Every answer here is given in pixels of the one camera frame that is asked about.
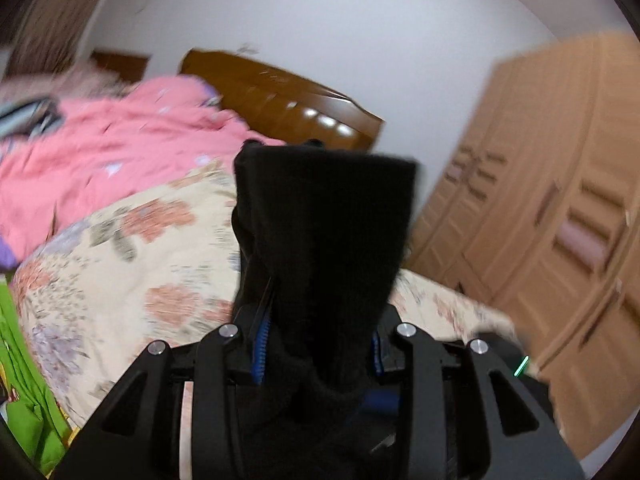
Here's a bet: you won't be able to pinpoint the pink quilt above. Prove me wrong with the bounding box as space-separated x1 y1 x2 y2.
1 75 273 263

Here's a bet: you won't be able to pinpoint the wooden headboard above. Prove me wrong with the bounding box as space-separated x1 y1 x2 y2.
180 49 384 152
90 49 151 82

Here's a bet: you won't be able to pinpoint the purple bedsheet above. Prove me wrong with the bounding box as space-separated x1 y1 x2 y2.
0 237 20 271

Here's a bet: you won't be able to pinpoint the brown floral curtain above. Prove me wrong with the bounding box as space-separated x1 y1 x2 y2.
6 0 100 77

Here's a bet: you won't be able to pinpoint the wooden wardrobe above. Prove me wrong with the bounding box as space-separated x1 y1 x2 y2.
406 32 639 457

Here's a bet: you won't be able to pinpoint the green patterned cloth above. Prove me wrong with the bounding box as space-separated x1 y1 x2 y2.
1 283 72 476

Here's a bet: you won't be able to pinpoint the floral cream bedspread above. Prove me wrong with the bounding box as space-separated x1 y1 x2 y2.
8 159 522 430

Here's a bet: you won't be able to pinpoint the black pants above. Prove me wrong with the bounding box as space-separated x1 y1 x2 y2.
232 141 416 479

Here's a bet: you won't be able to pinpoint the grey striped garment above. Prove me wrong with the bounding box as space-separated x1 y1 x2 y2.
0 96 64 140

